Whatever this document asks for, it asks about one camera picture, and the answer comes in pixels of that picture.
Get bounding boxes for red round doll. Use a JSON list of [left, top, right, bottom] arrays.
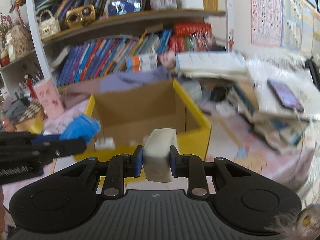
[[0, 51, 10, 67]]

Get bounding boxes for pink cylinder canister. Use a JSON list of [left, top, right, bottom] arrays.
[[33, 79, 64, 120]]

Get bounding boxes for orange white medicine box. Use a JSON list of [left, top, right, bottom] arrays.
[[126, 54, 158, 67]]

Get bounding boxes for red boxed book set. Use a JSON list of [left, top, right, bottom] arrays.
[[170, 22, 213, 53]]

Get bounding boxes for pink checkered tablecloth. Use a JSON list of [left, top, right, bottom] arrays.
[[42, 100, 315, 195]]

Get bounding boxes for white bookshelf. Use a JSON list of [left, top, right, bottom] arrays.
[[0, 0, 228, 100]]

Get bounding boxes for grey furry plush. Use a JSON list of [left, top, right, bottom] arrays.
[[265, 204, 320, 240]]

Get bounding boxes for wooden chessboard box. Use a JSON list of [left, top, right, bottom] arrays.
[[19, 97, 47, 128]]

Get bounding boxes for blue cloth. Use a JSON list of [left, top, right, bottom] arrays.
[[60, 114, 101, 144]]

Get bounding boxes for white quilted handbag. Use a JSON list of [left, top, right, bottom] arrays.
[[37, 10, 61, 40]]

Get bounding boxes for blue bordered wall poster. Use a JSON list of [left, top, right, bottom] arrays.
[[281, 0, 304, 50]]

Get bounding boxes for smartphone with lit screen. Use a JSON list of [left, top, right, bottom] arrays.
[[107, 0, 142, 15]]

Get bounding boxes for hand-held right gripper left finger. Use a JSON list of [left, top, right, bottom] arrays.
[[47, 145, 144, 198]]

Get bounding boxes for mauve and purple garment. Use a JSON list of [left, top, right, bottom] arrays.
[[59, 66, 175, 108]]

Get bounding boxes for yellow chart wall poster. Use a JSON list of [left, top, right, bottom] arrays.
[[299, 0, 320, 55]]

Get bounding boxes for white charging cable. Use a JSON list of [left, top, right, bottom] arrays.
[[293, 109, 308, 155]]

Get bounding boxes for row of colourful books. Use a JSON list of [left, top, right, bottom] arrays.
[[56, 29, 173, 87]]

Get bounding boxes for white charger plug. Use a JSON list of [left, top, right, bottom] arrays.
[[94, 137, 116, 150]]

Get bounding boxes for large white power adapter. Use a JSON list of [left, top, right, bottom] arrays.
[[142, 129, 177, 183]]

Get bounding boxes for stack of papers and books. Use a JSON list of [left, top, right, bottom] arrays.
[[175, 51, 320, 155]]

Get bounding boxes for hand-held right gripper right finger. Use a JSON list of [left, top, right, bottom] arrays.
[[169, 145, 262, 198]]

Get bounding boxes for smartphone with purple screen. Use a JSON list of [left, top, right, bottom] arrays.
[[267, 79, 305, 112]]

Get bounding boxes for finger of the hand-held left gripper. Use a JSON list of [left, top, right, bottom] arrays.
[[31, 138, 87, 159], [0, 131, 62, 145]]

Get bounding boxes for yellow cardboard box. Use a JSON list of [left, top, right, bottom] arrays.
[[74, 78, 212, 195]]

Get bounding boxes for red white figurine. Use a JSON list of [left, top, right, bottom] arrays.
[[25, 74, 35, 98]]

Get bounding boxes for pink bordered wall poster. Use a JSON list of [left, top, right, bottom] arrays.
[[249, 0, 284, 47]]

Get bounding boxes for pink pig plush toy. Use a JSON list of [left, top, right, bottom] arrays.
[[159, 51, 177, 67]]

